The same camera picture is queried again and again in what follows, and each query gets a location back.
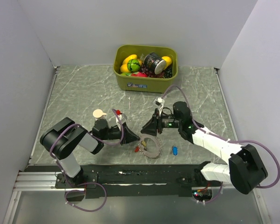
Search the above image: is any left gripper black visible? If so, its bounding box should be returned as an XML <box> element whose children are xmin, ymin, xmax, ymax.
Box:
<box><xmin>101</xmin><ymin>122</ymin><xmax>140</xmax><ymax>146</ymax></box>

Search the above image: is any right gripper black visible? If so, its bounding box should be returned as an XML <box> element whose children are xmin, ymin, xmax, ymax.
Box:
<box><xmin>141</xmin><ymin>108</ymin><xmax>182</xmax><ymax>136</ymax></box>

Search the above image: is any large keyring with small rings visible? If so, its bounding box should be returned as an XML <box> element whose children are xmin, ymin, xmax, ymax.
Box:
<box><xmin>138</xmin><ymin>134</ymin><xmax>162</xmax><ymax>159</ymax></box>

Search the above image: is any olive green plastic bin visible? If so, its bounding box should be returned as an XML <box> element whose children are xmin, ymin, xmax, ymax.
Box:
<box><xmin>113</xmin><ymin>44</ymin><xmax>178</xmax><ymax>93</ymax></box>

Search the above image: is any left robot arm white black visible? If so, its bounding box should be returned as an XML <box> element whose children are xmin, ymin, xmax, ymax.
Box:
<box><xmin>40</xmin><ymin>117</ymin><xmax>140</xmax><ymax>188</ymax></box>

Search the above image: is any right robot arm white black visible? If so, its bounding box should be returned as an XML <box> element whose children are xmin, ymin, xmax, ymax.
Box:
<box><xmin>141</xmin><ymin>101</ymin><xmax>268</xmax><ymax>194</ymax></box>

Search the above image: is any blue tag key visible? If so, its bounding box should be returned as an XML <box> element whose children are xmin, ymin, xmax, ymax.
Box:
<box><xmin>171</xmin><ymin>146</ymin><xmax>178</xmax><ymax>156</ymax></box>

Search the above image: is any grey bottle with beige cap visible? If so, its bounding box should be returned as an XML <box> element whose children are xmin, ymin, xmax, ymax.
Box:
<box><xmin>92</xmin><ymin>109</ymin><xmax>107</xmax><ymax>122</ymax></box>

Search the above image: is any red toy fruit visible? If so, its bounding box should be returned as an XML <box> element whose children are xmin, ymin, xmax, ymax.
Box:
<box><xmin>130</xmin><ymin>72</ymin><xmax>147</xmax><ymax>77</ymax></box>

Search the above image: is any dark grapes bunch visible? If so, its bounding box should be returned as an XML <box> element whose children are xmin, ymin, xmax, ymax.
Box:
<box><xmin>140</xmin><ymin>65</ymin><xmax>173</xmax><ymax>79</ymax></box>

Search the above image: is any green watermelon toy ball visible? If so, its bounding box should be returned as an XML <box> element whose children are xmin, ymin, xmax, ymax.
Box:
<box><xmin>127</xmin><ymin>59</ymin><xmax>141</xmax><ymax>73</ymax></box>

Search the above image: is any black paper cup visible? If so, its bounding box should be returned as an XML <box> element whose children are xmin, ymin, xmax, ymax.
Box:
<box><xmin>144</xmin><ymin>52</ymin><xmax>166</xmax><ymax>74</ymax></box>

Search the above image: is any yellow toy mango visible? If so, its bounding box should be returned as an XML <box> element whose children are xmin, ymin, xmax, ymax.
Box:
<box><xmin>122</xmin><ymin>54</ymin><xmax>138</xmax><ymax>64</ymax></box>

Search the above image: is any yellow toy lemon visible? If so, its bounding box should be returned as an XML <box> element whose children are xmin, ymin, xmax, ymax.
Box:
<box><xmin>162</xmin><ymin>56</ymin><xmax>172</xmax><ymax>68</ymax></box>

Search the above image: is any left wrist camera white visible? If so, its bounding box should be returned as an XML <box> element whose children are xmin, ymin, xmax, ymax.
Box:
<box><xmin>116</xmin><ymin>110</ymin><xmax>127</xmax><ymax>130</ymax></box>

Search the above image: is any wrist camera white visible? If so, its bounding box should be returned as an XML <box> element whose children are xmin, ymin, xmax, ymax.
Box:
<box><xmin>153</xmin><ymin>97</ymin><xmax>165</xmax><ymax>115</ymax></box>
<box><xmin>116</xmin><ymin>110</ymin><xmax>127</xmax><ymax>130</ymax></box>

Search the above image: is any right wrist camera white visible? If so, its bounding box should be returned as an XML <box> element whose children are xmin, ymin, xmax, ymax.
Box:
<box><xmin>153</xmin><ymin>97</ymin><xmax>165</xmax><ymax>115</ymax></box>

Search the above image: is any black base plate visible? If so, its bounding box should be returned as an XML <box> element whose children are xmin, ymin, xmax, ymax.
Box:
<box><xmin>55</xmin><ymin>164</ymin><xmax>224</xmax><ymax>199</ymax></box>

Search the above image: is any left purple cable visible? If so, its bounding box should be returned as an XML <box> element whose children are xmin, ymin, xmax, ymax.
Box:
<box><xmin>49</xmin><ymin>108</ymin><xmax>128</xmax><ymax>212</ymax></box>

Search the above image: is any purple cable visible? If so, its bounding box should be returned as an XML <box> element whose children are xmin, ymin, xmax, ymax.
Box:
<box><xmin>49</xmin><ymin>108</ymin><xmax>128</xmax><ymax>212</ymax></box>
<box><xmin>162</xmin><ymin>84</ymin><xmax>280</xmax><ymax>205</ymax></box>

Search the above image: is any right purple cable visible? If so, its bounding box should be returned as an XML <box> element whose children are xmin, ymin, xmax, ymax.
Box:
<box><xmin>162</xmin><ymin>84</ymin><xmax>280</xmax><ymax>205</ymax></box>

